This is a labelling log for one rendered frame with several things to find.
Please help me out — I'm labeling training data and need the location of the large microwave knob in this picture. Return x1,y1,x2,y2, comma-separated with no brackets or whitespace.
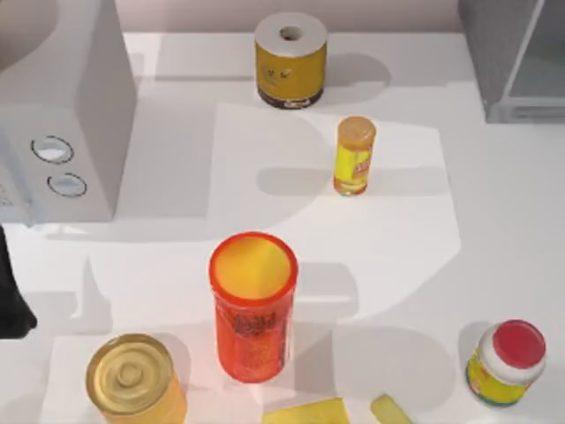
30,135,75,164

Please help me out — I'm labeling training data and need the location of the red lidded yellow jar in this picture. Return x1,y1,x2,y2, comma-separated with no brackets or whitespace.
465,320,547,408

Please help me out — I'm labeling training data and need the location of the pale yellow stick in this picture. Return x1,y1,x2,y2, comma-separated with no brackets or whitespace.
370,393,414,424

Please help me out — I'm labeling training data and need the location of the small yellow bottle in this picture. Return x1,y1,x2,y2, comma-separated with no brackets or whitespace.
333,116,378,198

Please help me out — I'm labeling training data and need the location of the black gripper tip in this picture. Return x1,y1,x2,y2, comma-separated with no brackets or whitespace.
0,225,39,340

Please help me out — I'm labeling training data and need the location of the orange cup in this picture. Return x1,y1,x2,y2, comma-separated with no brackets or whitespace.
208,231,299,386

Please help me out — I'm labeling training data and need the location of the flat yellow square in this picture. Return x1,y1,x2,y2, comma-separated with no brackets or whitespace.
260,396,350,424

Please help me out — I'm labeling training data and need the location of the grey cabinet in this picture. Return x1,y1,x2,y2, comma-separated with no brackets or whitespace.
456,0,565,125

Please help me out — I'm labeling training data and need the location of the yellow tin can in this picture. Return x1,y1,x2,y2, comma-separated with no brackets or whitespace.
85,333,188,424

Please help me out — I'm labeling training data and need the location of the small microwave knob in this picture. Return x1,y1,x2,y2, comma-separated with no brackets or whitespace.
47,172,88,197

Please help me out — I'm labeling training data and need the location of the pale microwave oven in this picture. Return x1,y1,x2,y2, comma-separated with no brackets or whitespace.
0,0,139,228

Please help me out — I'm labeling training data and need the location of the yellow wrapped paper roll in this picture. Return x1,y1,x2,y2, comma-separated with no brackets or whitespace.
253,11,328,110

